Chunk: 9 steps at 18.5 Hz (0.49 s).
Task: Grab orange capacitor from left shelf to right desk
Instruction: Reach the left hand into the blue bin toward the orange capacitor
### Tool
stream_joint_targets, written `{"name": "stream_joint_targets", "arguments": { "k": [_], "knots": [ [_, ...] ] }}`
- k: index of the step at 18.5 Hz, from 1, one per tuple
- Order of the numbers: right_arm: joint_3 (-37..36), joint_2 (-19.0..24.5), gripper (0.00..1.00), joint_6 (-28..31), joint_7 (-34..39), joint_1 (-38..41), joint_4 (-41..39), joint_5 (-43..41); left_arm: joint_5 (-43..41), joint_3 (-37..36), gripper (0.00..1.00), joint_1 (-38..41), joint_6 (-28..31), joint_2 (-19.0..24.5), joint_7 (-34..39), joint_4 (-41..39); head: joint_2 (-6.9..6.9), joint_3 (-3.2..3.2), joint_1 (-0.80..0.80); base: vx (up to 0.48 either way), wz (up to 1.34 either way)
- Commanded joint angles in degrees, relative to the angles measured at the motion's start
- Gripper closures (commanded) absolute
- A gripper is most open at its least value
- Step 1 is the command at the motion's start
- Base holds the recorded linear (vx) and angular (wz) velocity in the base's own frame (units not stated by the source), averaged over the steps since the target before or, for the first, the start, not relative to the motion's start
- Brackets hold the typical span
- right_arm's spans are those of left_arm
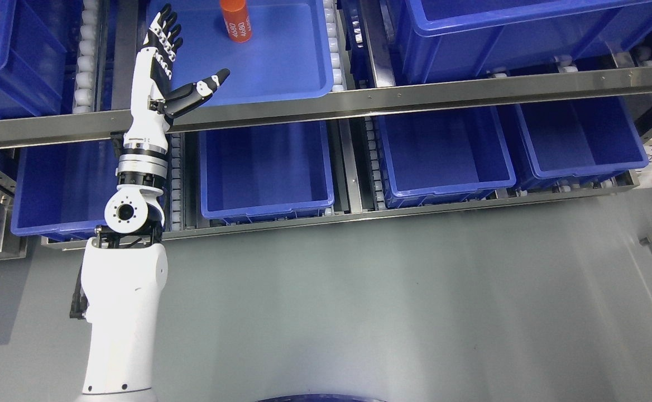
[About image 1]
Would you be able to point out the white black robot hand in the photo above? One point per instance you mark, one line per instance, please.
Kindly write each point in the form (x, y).
(155, 105)

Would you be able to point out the orange cylindrical capacitor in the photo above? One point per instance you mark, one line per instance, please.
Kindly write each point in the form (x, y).
(237, 19)

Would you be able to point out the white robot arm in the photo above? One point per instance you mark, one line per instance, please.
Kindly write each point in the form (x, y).
(124, 271)

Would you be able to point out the blue bin lower left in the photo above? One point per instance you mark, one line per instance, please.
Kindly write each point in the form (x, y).
(75, 191)

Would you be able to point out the blue bin lower middle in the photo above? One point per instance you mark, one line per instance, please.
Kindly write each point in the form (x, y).
(265, 173)

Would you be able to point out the blue bin upper left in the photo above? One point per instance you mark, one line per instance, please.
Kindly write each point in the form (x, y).
(34, 44)

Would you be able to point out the blue tray bin upper middle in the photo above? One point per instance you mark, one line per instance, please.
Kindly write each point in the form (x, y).
(287, 58)

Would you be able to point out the blue bin upper right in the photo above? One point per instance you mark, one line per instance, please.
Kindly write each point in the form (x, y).
(447, 41)

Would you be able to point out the blue bin lower far right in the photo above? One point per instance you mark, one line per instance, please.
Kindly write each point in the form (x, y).
(578, 140)

